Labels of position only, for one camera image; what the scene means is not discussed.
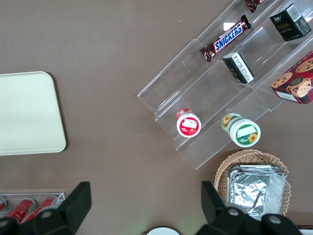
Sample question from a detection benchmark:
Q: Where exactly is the aluminium foil container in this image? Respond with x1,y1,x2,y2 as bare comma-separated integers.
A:
227,164,288,222

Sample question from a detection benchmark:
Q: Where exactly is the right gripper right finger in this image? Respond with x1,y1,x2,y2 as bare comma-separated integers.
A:
198,181,303,235

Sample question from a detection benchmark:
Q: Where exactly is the small black carton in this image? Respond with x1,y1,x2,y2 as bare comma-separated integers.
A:
268,2,313,43
222,51,255,85

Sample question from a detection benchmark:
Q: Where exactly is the red cookie box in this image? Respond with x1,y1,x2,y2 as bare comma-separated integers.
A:
269,50,313,106

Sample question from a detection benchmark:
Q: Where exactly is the Snickers chocolate bar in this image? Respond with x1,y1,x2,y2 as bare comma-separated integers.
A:
199,14,253,63
245,0,267,14

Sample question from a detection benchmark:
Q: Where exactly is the cream plastic serving tray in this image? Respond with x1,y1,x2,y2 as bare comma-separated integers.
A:
0,70,67,157

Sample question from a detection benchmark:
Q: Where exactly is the clear acrylic bottle rack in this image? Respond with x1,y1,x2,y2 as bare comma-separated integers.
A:
0,191,67,222

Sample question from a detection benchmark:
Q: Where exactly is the red lid white cup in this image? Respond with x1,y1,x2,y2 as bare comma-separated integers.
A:
176,108,202,139

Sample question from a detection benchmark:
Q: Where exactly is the green lid white cup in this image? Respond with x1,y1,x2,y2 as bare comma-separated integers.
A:
221,112,262,148

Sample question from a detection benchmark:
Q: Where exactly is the light tan wicker basket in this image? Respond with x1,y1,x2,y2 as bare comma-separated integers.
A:
214,149,292,221

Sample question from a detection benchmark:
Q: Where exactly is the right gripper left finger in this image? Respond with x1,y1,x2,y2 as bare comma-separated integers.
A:
0,181,92,235

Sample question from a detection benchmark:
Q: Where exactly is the clear acrylic stepped stand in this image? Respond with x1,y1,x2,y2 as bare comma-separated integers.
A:
136,0,313,170

